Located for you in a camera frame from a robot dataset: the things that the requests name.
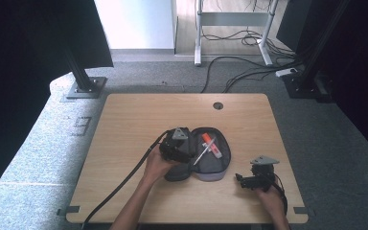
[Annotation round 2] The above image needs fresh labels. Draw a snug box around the black stand with base plate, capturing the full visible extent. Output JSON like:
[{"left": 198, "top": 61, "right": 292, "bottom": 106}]
[
  {"left": 61, "top": 47, "right": 108, "bottom": 100},
  {"left": 282, "top": 0, "right": 353, "bottom": 104}
]

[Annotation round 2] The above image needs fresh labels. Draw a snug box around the tangle of black floor cables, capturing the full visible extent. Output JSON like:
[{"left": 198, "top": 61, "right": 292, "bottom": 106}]
[{"left": 200, "top": 28, "right": 298, "bottom": 61}]

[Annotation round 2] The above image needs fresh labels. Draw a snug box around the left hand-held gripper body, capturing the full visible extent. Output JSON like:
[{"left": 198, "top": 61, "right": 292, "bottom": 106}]
[{"left": 158, "top": 126, "right": 196, "bottom": 164}]

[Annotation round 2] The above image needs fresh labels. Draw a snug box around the dark grey pencil case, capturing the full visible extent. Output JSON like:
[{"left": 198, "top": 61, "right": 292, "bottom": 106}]
[{"left": 164, "top": 126, "right": 232, "bottom": 182}]

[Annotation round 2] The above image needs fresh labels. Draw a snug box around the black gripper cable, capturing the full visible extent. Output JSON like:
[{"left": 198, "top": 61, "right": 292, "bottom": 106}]
[
  {"left": 272, "top": 173, "right": 288, "bottom": 215},
  {"left": 81, "top": 129, "right": 173, "bottom": 230}
]

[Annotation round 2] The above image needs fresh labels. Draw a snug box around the dark upright panel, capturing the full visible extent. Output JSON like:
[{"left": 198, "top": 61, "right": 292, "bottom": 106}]
[{"left": 276, "top": 0, "right": 311, "bottom": 54}]

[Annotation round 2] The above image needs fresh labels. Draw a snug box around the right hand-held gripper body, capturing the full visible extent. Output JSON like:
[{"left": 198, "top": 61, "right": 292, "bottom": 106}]
[{"left": 249, "top": 155, "right": 281, "bottom": 192}]

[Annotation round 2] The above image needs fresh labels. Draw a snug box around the white desk frame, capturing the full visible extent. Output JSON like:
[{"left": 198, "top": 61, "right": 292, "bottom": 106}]
[{"left": 194, "top": 0, "right": 281, "bottom": 67}]

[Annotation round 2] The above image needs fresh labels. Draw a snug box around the silver pen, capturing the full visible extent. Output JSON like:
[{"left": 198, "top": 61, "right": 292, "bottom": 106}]
[{"left": 193, "top": 137, "right": 217, "bottom": 166}]

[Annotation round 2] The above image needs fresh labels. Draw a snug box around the orange highlighter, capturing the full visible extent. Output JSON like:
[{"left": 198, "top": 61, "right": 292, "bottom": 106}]
[{"left": 201, "top": 132, "right": 223, "bottom": 159}]

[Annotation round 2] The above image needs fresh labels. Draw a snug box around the person's left hand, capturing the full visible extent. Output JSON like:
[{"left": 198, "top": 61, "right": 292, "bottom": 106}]
[{"left": 143, "top": 147, "right": 181, "bottom": 188}]

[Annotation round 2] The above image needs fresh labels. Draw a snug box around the grey table edge bracket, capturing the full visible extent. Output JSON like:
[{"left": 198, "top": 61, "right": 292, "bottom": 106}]
[
  {"left": 292, "top": 206, "right": 314, "bottom": 216},
  {"left": 56, "top": 205, "right": 81, "bottom": 217}
]

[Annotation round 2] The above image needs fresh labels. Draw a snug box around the black curtain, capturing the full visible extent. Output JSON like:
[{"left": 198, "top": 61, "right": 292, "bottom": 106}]
[
  {"left": 0, "top": 0, "right": 114, "bottom": 205},
  {"left": 303, "top": 0, "right": 368, "bottom": 167}
]

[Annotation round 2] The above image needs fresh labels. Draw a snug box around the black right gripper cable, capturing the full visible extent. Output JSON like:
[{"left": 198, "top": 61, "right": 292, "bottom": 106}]
[{"left": 272, "top": 173, "right": 288, "bottom": 215}]

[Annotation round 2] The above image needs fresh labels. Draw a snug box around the white power strip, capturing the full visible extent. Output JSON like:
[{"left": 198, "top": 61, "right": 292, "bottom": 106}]
[{"left": 275, "top": 67, "right": 299, "bottom": 78}]

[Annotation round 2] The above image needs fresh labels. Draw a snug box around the person's right hand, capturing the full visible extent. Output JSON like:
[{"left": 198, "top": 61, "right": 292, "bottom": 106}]
[{"left": 256, "top": 186, "right": 287, "bottom": 219}]

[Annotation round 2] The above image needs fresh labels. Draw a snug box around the black floor cable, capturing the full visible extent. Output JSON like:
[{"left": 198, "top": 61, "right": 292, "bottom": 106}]
[
  {"left": 200, "top": 56, "right": 266, "bottom": 94},
  {"left": 222, "top": 61, "right": 301, "bottom": 94}
]

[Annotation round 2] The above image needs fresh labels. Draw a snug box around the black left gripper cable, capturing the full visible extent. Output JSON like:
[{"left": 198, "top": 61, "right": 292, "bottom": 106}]
[{"left": 81, "top": 129, "right": 173, "bottom": 230}]

